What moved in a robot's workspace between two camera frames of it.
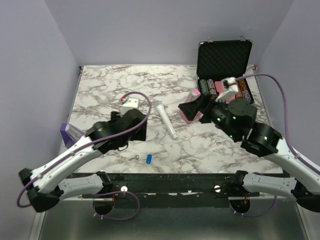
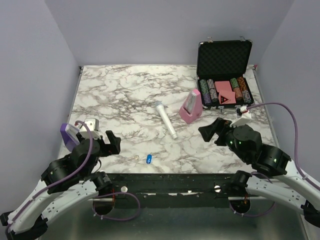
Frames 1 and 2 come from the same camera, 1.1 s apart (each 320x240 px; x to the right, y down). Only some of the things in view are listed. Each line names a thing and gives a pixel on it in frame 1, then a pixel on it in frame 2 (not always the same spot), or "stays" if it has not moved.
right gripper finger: [192, 108] → [208, 132]
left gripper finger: [140, 134] → [115, 142]
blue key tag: [149, 159] stays
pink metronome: [194, 94] stays
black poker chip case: [218, 60] stays
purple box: [70, 133] stays
